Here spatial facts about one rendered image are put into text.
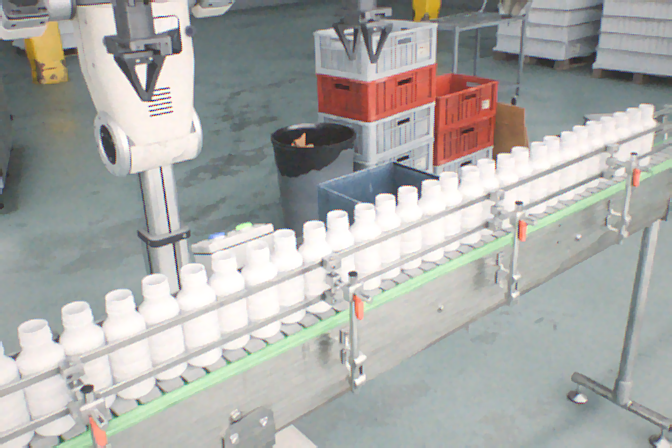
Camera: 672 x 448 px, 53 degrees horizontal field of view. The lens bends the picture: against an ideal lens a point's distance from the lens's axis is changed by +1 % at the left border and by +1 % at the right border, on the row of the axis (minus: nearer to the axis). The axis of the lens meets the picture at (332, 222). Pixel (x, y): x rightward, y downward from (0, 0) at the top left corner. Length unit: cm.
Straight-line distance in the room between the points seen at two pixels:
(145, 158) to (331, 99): 227
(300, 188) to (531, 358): 140
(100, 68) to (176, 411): 79
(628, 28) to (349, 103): 463
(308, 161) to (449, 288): 202
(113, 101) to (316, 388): 77
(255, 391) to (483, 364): 176
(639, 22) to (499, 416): 576
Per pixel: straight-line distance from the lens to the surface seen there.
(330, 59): 369
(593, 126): 179
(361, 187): 206
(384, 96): 366
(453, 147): 436
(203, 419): 113
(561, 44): 832
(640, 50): 777
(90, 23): 154
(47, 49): 872
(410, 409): 256
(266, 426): 120
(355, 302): 113
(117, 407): 107
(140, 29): 106
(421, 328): 139
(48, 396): 101
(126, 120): 157
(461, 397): 264
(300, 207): 347
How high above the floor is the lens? 164
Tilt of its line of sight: 24 degrees down
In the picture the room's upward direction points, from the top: 2 degrees counter-clockwise
